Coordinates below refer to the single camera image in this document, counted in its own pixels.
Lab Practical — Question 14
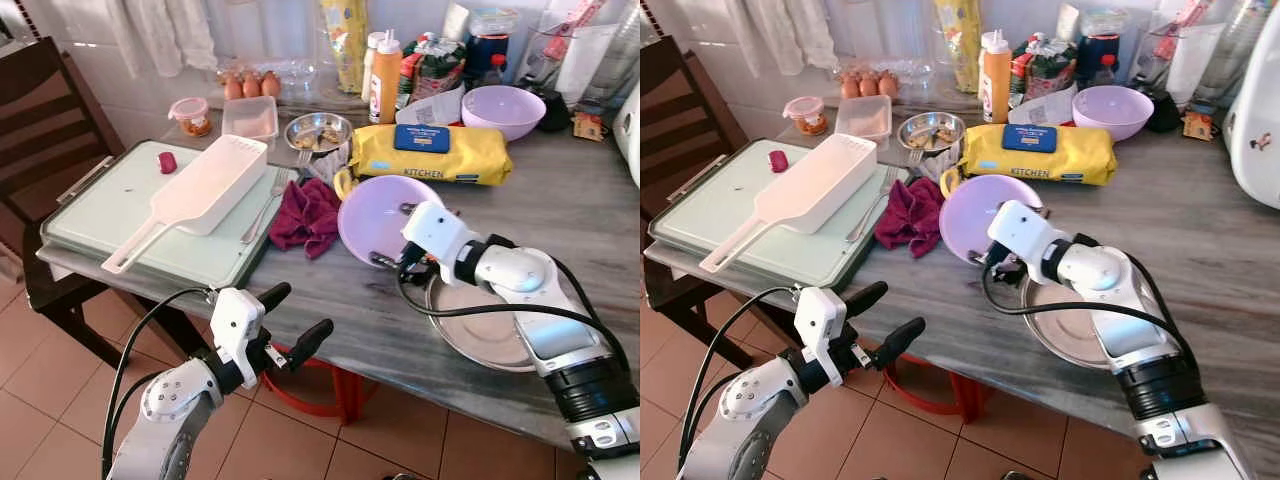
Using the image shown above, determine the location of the purple plastic plate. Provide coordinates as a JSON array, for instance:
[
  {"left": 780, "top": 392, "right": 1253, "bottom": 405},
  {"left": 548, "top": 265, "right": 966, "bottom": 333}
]
[
  {"left": 336, "top": 174, "right": 447, "bottom": 270},
  {"left": 937, "top": 174, "right": 1047, "bottom": 267}
]

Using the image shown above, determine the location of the brown wooden table grey top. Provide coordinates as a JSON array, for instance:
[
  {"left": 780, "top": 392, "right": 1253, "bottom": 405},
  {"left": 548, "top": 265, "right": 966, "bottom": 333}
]
[
  {"left": 643, "top": 98, "right": 1280, "bottom": 461},
  {"left": 35, "top": 98, "right": 641, "bottom": 453}
]

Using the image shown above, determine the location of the red plastic stool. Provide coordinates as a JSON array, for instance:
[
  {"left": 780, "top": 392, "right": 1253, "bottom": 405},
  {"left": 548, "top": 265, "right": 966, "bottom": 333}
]
[
  {"left": 879, "top": 348, "right": 988, "bottom": 425},
  {"left": 261, "top": 343, "right": 382, "bottom": 427}
]

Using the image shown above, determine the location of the maroon cloth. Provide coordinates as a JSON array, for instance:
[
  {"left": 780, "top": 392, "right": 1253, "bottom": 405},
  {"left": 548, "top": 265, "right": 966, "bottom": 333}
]
[
  {"left": 267, "top": 177, "right": 344, "bottom": 260},
  {"left": 874, "top": 177, "right": 947, "bottom": 260}
]

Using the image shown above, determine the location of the steel fork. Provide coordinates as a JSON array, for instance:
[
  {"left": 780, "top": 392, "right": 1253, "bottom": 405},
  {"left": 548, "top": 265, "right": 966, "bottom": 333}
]
[
  {"left": 239, "top": 168, "right": 288, "bottom": 247},
  {"left": 847, "top": 167, "right": 898, "bottom": 245}
]

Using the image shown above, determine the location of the round steel plate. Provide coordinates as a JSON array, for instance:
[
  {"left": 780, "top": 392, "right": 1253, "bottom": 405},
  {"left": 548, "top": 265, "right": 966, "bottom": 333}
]
[
  {"left": 1019, "top": 272, "right": 1153, "bottom": 372},
  {"left": 424, "top": 270, "right": 563, "bottom": 374}
]

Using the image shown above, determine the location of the yellow kitchen wipes package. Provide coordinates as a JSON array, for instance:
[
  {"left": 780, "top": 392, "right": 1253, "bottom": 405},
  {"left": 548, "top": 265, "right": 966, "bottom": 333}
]
[
  {"left": 959, "top": 123, "right": 1119, "bottom": 188},
  {"left": 346, "top": 123, "right": 514, "bottom": 188}
]

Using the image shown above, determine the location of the steel bowl with food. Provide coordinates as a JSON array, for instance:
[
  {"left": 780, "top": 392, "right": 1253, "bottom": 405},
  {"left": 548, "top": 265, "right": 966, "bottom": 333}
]
[
  {"left": 283, "top": 111, "right": 354, "bottom": 154},
  {"left": 896, "top": 111, "right": 968, "bottom": 154}
]

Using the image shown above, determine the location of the orange sauce bottle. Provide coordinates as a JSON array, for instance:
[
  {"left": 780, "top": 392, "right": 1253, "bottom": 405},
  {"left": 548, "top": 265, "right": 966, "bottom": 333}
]
[
  {"left": 981, "top": 29, "right": 1014, "bottom": 126},
  {"left": 369, "top": 29, "right": 404, "bottom": 126}
]

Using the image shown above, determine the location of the pale green tray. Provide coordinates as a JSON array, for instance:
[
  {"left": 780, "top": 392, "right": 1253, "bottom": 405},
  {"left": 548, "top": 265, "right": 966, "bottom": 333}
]
[
  {"left": 647, "top": 137, "right": 907, "bottom": 292},
  {"left": 39, "top": 137, "right": 302, "bottom": 292}
]

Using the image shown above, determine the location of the clear plastic food container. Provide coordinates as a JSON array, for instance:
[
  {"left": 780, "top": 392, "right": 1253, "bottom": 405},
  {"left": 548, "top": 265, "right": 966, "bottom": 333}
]
[
  {"left": 834, "top": 94, "right": 894, "bottom": 142},
  {"left": 221, "top": 95, "right": 280, "bottom": 142}
]

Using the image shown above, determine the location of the purple plastic bowl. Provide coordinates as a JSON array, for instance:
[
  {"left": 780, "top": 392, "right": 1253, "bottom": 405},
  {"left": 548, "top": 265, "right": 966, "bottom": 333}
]
[
  {"left": 1071, "top": 84, "right": 1156, "bottom": 142},
  {"left": 461, "top": 84, "right": 548, "bottom": 142}
]

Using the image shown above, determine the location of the green and red food bag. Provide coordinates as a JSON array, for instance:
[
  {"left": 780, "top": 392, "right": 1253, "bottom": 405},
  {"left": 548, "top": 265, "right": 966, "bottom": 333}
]
[
  {"left": 1011, "top": 34, "right": 1080, "bottom": 103},
  {"left": 399, "top": 34, "right": 468, "bottom": 107}
]

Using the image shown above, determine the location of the white squeeze bottle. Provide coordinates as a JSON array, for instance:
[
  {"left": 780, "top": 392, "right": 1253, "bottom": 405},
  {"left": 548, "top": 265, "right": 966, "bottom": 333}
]
[{"left": 360, "top": 31, "right": 385, "bottom": 101}]

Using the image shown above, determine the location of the small black object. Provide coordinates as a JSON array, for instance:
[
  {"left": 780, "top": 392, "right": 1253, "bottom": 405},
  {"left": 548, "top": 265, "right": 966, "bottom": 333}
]
[
  {"left": 1144, "top": 89, "right": 1182, "bottom": 134},
  {"left": 534, "top": 89, "right": 572, "bottom": 134}
]

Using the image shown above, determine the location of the yellow snack bag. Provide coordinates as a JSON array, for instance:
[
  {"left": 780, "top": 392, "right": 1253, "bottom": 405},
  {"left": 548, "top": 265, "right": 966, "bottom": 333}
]
[
  {"left": 932, "top": 0, "right": 984, "bottom": 97},
  {"left": 319, "top": 0, "right": 370, "bottom": 97}
]

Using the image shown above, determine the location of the small brown box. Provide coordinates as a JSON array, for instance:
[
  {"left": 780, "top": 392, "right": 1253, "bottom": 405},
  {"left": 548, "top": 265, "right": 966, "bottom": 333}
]
[
  {"left": 1181, "top": 102, "right": 1217, "bottom": 142},
  {"left": 572, "top": 104, "right": 609, "bottom": 142}
]

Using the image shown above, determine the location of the dark blue jar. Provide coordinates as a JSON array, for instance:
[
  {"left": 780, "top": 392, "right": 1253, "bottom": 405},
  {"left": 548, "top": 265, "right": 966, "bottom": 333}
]
[
  {"left": 1074, "top": 9, "right": 1127, "bottom": 87},
  {"left": 465, "top": 9, "right": 514, "bottom": 87}
]

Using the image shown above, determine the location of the dark wooden chair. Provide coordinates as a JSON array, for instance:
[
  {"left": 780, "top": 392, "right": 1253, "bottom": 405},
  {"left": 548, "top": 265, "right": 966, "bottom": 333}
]
[
  {"left": 0, "top": 37, "right": 129, "bottom": 369},
  {"left": 640, "top": 37, "right": 749, "bottom": 346}
]

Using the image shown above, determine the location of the clear plastic bag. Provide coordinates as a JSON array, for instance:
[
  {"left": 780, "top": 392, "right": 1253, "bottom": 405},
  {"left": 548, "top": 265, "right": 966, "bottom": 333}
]
[
  {"left": 518, "top": 0, "right": 623, "bottom": 103},
  {"left": 1128, "top": 0, "right": 1233, "bottom": 103}
]

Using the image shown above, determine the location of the white hanging towel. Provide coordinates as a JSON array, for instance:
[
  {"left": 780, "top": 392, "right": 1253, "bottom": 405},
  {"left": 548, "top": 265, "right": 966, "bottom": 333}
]
[
  {"left": 744, "top": 0, "right": 838, "bottom": 78},
  {"left": 104, "top": 0, "right": 218, "bottom": 80}
]

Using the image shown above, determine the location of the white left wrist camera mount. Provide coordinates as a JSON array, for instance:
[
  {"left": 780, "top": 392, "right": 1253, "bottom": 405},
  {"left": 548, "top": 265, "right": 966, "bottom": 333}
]
[
  {"left": 209, "top": 287, "right": 267, "bottom": 363},
  {"left": 794, "top": 286, "right": 850, "bottom": 363}
]

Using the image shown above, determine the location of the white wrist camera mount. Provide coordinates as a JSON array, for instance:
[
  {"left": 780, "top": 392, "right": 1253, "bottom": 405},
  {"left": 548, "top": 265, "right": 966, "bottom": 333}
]
[
  {"left": 794, "top": 286, "right": 850, "bottom": 363},
  {"left": 987, "top": 199, "right": 1063, "bottom": 283},
  {"left": 209, "top": 287, "right": 267, "bottom": 363},
  {"left": 401, "top": 199, "right": 477, "bottom": 287}
]

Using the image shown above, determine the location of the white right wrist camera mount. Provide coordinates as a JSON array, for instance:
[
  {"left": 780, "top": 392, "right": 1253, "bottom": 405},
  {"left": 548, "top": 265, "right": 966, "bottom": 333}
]
[
  {"left": 987, "top": 199, "right": 1063, "bottom": 283},
  {"left": 401, "top": 199, "right": 477, "bottom": 287}
]

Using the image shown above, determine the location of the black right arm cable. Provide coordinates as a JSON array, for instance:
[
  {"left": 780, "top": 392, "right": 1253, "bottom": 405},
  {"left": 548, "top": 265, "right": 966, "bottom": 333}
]
[
  {"left": 395, "top": 254, "right": 634, "bottom": 374},
  {"left": 981, "top": 258, "right": 1198, "bottom": 367}
]

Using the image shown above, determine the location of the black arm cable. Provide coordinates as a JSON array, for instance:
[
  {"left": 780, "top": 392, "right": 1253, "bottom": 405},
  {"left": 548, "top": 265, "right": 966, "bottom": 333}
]
[
  {"left": 981, "top": 258, "right": 1198, "bottom": 367},
  {"left": 395, "top": 254, "right": 634, "bottom": 374},
  {"left": 677, "top": 286, "right": 799, "bottom": 480},
  {"left": 99, "top": 286, "right": 217, "bottom": 480}
]

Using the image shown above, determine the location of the white long basket with handle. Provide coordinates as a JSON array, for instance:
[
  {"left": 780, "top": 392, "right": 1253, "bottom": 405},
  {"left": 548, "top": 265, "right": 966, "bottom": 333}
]
[
  {"left": 697, "top": 132, "right": 880, "bottom": 276},
  {"left": 101, "top": 134, "right": 270, "bottom": 276}
]

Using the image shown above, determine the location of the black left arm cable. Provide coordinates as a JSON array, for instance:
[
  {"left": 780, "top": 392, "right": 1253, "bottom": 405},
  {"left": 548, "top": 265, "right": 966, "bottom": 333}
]
[
  {"left": 677, "top": 286, "right": 799, "bottom": 480},
  {"left": 99, "top": 286, "right": 217, "bottom": 480}
]

